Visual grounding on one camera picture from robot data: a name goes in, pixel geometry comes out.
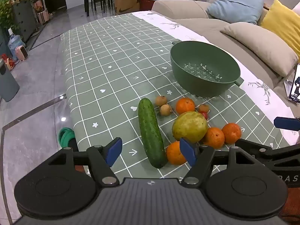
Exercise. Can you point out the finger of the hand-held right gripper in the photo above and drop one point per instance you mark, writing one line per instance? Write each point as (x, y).
(284, 123)
(255, 145)

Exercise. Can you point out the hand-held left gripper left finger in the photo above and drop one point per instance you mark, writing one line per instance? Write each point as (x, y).
(113, 151)

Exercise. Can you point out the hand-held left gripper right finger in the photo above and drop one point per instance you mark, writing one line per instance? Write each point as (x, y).
(188, 151)

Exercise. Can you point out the orange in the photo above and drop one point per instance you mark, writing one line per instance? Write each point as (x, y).
(185, 106)
(232, 133)
(174, 153)
(213, 137)

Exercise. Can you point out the yellow green mango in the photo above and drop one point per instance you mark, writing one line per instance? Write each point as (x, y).
(189, 126)

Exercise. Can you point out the red cherry tomato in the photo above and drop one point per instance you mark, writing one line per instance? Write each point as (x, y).
(205, 115)

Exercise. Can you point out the green cucumber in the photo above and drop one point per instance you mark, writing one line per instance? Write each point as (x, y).
(150, 131)

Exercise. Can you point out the brown longan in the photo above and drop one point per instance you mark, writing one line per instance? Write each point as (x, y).
(203, 107)
(161, 100)
(166, 110)

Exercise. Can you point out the green plastic colander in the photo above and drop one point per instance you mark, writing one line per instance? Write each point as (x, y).
(187, 58)

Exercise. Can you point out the silver phone stand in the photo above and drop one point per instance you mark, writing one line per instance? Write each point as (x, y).
(287, 83)

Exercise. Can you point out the smartphone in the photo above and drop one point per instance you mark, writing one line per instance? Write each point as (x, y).
(295, 84)

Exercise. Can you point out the beige pillow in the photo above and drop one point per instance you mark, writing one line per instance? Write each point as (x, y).
(257, 42)

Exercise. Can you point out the green checked tablecloth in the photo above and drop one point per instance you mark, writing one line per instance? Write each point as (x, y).
(105, 63)

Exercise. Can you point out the yellow pillow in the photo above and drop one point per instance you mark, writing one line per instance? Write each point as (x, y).
(283, 23)

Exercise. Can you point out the beige sofa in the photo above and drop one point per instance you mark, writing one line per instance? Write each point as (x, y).
(199, 28)

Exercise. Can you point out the grey trash bin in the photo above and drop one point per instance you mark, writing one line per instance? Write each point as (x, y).
(8, 84)

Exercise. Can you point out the white printed cloth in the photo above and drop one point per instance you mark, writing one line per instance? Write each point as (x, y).
(164, 25)

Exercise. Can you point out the light blue pillow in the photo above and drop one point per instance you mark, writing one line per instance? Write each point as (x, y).
(234, 4)

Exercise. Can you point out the pink heater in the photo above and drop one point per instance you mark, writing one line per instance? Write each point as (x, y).
(21, 53)

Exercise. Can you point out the red toy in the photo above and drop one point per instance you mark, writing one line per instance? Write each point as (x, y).
(8, 62)

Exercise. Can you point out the large water bottle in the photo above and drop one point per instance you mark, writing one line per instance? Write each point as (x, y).
(15, 43)

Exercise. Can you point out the brown cardboard box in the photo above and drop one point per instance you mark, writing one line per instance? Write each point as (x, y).
(126, 4)

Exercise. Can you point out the red bin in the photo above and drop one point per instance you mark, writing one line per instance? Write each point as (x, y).
(147, 4)

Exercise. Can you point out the pink storage rack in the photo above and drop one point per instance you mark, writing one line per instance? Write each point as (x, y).
(42, 11)

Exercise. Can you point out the grey cabinet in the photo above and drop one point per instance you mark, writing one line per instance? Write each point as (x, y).
(23, 21)

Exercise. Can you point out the green leafy plant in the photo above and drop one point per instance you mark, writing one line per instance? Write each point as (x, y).
(5, 7)

